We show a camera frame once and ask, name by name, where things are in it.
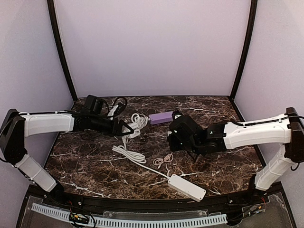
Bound white cable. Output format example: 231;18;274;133
129;113;150;131

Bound white plug with cable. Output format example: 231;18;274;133
112;141;174;179

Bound white cube socket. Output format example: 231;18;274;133
125;129;141;139

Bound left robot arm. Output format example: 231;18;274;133
0;109;134;194

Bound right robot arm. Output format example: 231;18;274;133
167;107;304;191

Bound purple power strip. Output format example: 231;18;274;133
149;111;173;125

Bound white power strip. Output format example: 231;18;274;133
168;174;207;202

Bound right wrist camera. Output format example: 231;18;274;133
169;111;200;135

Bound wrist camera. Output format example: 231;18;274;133
84;95;105;114
169;111;200;135

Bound pink charging cable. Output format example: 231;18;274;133
152;153;174;170

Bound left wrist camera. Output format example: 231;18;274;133
84;95;105;114

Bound black front table rail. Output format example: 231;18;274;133
58;190;247;213

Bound white slotted cable duct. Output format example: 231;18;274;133
31;203;228;228

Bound left black frame post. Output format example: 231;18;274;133
47;0;78;103

